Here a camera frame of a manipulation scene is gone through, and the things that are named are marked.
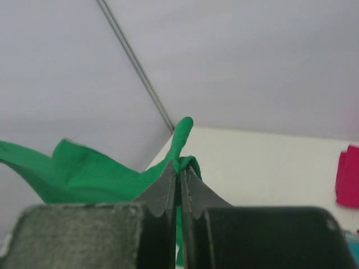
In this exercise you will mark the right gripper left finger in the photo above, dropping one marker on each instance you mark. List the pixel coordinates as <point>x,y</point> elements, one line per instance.
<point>138,234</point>

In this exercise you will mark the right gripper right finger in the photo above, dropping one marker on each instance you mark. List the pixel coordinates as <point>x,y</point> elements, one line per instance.
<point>219,235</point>

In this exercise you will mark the green t shirt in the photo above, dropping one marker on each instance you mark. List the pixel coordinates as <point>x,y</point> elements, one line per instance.
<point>75,173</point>

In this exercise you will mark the turquoise t shirt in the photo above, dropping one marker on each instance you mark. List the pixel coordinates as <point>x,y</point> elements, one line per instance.
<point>352,240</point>

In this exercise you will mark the folded pink t shirt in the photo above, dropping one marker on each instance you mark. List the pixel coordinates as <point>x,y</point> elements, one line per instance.
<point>346,184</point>

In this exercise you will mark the left aluminium frame post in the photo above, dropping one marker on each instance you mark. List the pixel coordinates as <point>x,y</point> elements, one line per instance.
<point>131,55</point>

